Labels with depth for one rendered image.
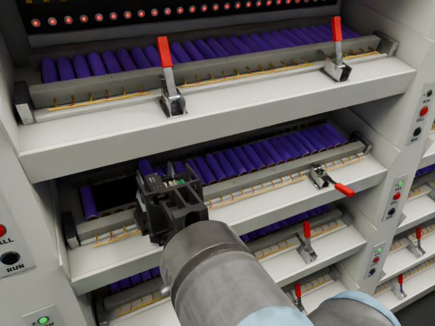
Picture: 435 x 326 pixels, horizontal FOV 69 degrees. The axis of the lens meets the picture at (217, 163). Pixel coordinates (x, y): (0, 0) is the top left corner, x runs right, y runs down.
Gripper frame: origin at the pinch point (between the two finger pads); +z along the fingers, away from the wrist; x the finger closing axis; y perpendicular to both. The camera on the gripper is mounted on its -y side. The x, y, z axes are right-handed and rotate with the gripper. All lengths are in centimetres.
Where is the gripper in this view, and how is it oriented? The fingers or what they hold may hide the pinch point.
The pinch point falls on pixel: (153, 186)
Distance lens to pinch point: 53.4
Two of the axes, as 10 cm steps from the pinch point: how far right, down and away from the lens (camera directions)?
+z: -4.2, -3.9, 8.2
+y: -0.7, -8.9, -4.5
